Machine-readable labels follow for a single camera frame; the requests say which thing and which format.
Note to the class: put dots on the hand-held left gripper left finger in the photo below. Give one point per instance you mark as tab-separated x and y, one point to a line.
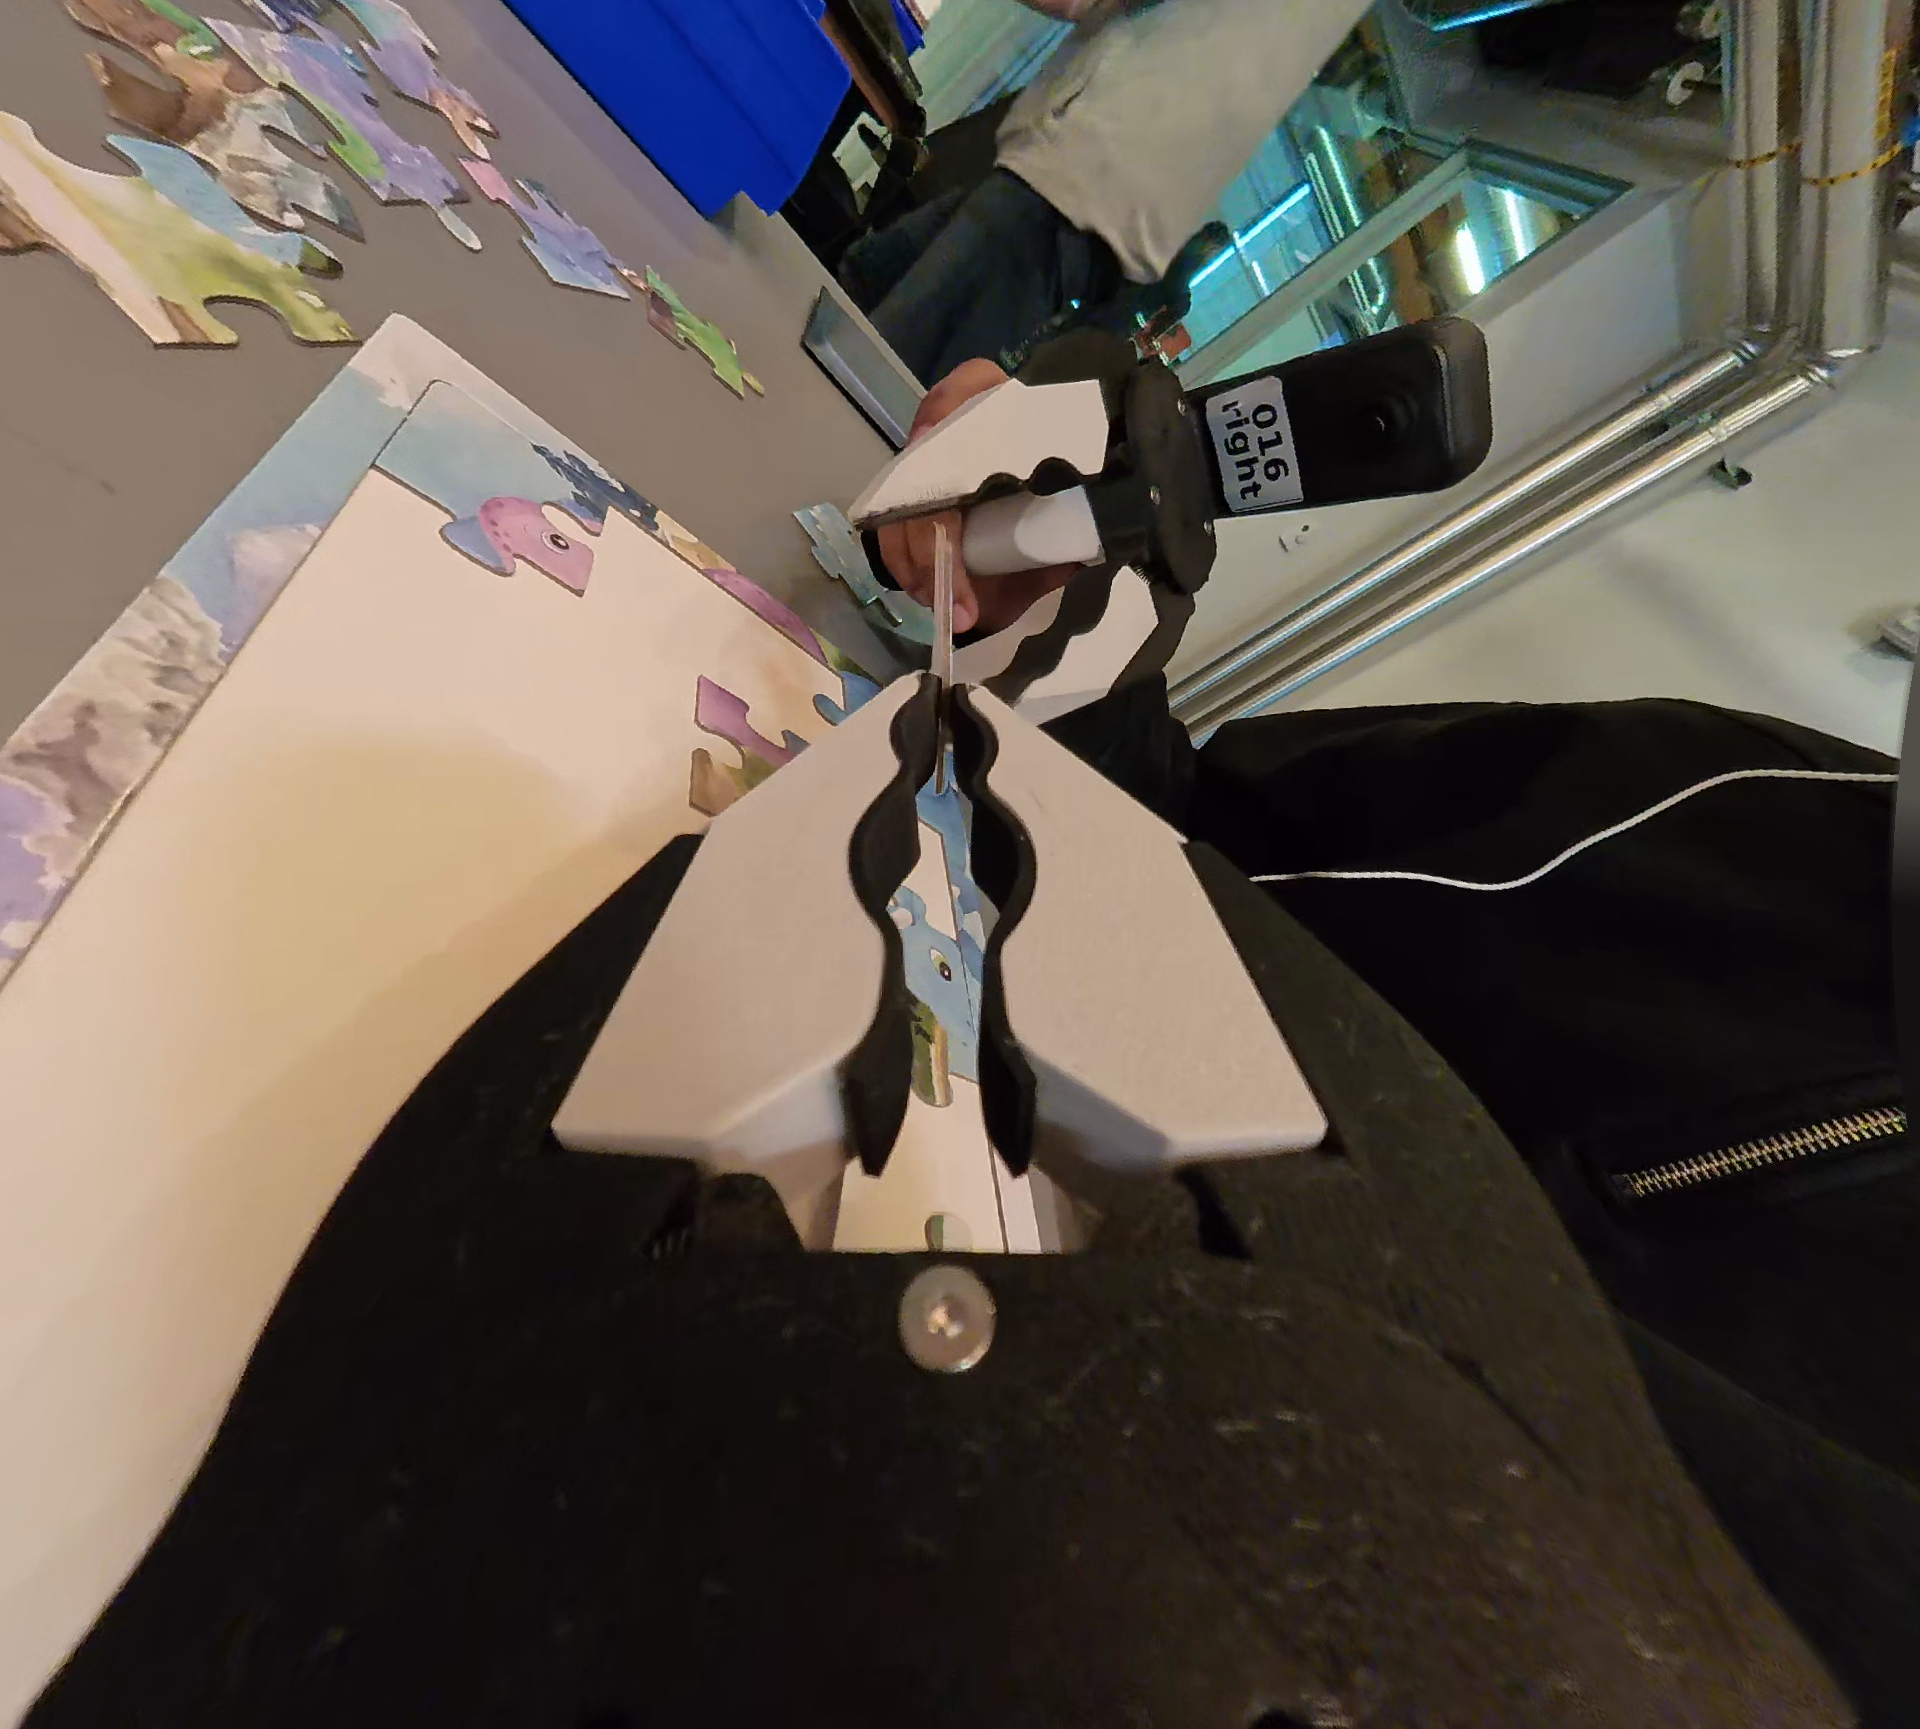
704	1010

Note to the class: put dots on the white puzzle tray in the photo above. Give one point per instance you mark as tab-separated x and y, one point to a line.
375	786

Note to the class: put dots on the silver metal pipes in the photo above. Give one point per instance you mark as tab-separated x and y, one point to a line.
1801	109

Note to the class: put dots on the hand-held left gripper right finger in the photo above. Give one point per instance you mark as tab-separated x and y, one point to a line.
1171	1010

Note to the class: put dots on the person's right hand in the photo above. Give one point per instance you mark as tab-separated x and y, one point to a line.
914	559

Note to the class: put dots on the black bag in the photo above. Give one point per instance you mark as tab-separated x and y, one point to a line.
855	5

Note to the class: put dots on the jigsaw puzzle pieces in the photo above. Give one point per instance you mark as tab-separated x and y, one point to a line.
150	230

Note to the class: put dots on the blue triceratops face puzzle piece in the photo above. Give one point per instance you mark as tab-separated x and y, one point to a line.
939	965

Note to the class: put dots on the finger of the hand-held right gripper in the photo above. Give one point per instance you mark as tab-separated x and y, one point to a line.
1005	433
1080	628

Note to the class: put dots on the person's right forearm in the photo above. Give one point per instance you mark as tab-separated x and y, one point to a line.
1119	739

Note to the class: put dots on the blue plastic bin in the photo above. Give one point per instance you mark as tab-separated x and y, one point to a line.
661	5

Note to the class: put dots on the blue green pink puzzle piece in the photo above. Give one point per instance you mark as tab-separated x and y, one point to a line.
734	725

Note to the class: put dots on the pink dinosaur head puzzle piece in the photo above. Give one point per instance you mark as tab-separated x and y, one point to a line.
524	538

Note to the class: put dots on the teal baby dinosaur corner piece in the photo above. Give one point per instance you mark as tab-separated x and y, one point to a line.
943	606

